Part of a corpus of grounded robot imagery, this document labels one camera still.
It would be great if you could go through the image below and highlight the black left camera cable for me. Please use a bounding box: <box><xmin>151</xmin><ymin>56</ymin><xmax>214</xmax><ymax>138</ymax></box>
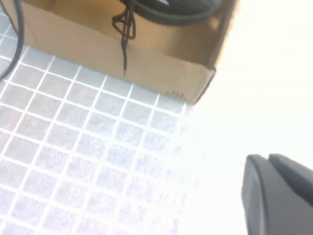
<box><xmin>0</xmin><ymin>0</ymin><xmax>25</xmax><ymax>81</ymax></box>

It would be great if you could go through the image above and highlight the black knit sneaker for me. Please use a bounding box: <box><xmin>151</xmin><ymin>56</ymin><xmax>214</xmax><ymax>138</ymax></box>
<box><xmin>112</xmin><ymin>0</ymin><xmax>222</xmax><ymax>77</ymax></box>

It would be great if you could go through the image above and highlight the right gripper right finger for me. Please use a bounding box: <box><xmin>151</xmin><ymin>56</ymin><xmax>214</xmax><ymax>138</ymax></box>
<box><xmin>268</xmin><ymin>153</ymin><xmax>313</xmax><ymax>235</ymax></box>

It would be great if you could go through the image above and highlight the brown cardboard shoe box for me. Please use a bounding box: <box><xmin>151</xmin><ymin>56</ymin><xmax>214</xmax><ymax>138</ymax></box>
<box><xmin>0</xmin><ymin>0</ymin><xmax>217</xmax><ymax>105</ymax></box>

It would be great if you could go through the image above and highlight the grey white grid tablecloth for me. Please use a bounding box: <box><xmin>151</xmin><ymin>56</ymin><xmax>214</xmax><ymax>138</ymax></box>
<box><xmin>0</xmin><ymin>13</ymin><xmax>208</xmax><ymax>235</ymax></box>

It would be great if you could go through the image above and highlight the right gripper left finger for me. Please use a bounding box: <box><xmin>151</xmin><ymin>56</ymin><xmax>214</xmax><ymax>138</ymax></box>
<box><xmin>241</xmin><ymin>153</ymin><xmax>307</xmax><ymax>235</ymax></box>

